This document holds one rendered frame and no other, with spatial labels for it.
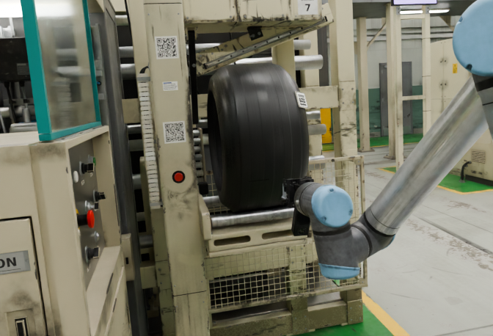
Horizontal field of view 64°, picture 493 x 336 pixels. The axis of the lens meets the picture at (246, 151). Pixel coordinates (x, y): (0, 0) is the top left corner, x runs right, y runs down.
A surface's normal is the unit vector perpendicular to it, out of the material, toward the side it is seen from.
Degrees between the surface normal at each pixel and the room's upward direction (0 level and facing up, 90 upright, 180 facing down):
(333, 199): 78
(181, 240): 90
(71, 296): 90
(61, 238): 90
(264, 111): 68
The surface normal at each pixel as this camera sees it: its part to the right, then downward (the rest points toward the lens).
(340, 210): 0.18, -0.10
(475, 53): -0.79, 0.05
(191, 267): 0.21, 0.11
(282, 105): 0.15, -0.33
